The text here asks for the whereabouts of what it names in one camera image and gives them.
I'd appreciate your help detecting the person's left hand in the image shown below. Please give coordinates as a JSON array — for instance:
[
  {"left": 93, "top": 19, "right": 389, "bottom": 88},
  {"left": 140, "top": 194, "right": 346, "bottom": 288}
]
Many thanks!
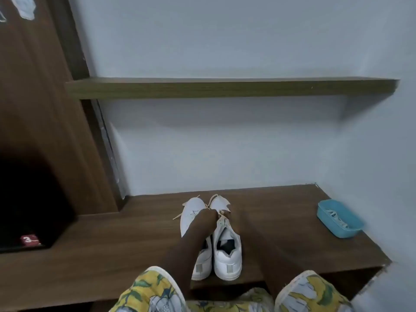
[{"left": 191, "top": 208, "right": 219, "bottom": 237}]

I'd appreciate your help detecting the blue plastic basket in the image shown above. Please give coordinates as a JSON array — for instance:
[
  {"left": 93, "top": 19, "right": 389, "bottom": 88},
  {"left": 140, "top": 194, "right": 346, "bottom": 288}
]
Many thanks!
[{"left": 317, "top": 199, "right": 364, "bottom": 239}]

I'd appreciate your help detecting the white sneaker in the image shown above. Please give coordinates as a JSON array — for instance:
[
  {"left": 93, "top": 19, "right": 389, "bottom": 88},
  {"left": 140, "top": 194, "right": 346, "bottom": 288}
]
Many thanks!
[
  {"left": 179, "top": 197, "right": 214, "bottom": 281},
  {"left": 208, "top": 194, "right": 243, "bottom": 281}
]

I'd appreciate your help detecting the person's left forearm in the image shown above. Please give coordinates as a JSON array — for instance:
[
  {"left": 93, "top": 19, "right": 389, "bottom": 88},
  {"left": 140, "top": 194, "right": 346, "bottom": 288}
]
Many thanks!
[{"left": 161, "top": 229, "right": 212, "bottom": 304}]

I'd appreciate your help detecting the person's right hand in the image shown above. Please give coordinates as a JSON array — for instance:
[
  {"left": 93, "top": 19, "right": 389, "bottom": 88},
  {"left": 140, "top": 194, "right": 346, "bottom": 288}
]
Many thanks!
[{"left": 218, "top": 208, "right": 243, "bottom": 236}]

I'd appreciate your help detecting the wooden wall shelf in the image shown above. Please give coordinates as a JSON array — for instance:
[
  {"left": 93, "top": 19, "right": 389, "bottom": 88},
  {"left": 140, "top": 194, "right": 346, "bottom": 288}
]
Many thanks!
[{"left": 65, "top": 77, "right": 401, "bottom": 101}]

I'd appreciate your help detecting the cream shoelace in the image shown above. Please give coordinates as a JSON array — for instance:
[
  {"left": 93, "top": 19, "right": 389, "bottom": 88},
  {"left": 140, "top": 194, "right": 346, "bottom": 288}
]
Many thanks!
[
  {"left": 172, "top": 195, "right": 208, "bottom": 221},
  {"left": 207, "top": 194, "right": 228, "bottom": 226}
]

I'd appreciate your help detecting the person's right forearm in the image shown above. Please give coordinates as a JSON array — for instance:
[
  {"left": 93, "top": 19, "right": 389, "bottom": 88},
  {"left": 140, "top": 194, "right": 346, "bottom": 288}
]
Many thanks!
[{"left": 232, "top": 221, "right": 295, "bottom": 304}]

